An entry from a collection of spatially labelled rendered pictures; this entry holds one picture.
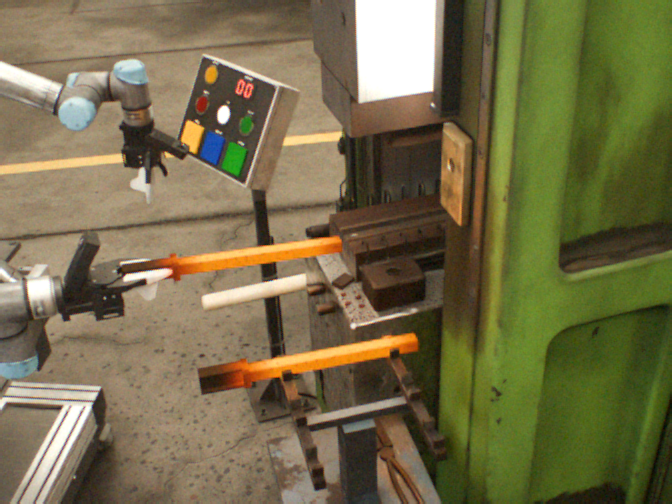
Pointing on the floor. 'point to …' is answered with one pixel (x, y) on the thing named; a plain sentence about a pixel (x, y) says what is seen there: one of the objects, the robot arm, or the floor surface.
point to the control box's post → (267, 275)
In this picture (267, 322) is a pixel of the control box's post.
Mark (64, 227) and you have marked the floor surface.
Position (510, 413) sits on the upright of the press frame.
